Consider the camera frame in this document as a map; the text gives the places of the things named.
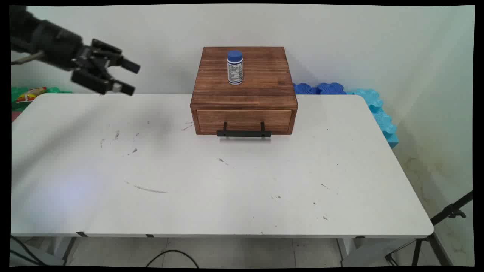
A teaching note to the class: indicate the white bottle with blue cap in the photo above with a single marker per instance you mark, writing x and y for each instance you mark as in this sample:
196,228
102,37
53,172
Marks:
235,68

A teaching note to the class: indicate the black tripod stand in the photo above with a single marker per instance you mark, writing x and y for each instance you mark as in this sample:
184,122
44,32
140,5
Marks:
435,230

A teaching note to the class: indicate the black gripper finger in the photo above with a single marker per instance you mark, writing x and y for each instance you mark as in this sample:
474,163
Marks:
94,80
113,54

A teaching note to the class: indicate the light blue foam mat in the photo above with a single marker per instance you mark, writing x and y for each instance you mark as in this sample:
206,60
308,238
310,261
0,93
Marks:
380,113

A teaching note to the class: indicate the grey table leg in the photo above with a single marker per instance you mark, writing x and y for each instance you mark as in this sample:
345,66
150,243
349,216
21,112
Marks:
349,251
67,250

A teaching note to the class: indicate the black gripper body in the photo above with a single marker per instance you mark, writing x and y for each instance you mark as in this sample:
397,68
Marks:
60,43

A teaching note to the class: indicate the red yellow snack packet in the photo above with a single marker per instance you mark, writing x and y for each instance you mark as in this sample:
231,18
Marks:
31,94

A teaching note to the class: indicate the green plastic bag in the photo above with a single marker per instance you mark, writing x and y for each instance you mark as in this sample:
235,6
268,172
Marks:
19,100

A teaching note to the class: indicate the brown wooden drawer cabinet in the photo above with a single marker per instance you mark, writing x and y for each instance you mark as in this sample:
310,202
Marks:
244,85

